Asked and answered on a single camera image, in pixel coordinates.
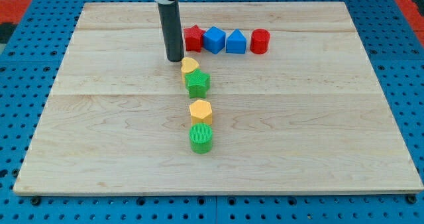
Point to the red cylinder block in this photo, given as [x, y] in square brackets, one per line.
[259, 41]

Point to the yellow heart block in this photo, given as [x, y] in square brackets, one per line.
[188, 65]

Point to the red star block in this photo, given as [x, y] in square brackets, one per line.
[193, 38]

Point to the yellow hexagon block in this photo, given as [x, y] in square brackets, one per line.
[201, 112]

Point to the green cylinder block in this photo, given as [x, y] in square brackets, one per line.
[201, 138]

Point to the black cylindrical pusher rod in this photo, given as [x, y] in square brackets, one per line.
[172, 30]

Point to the green star block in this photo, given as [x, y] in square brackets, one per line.
[197, 83]

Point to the blue cube block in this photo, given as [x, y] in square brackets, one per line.
[214, 40]

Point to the blue triangle block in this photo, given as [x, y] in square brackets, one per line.
[236, 43]

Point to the wooden board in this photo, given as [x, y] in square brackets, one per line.
[306, 118]

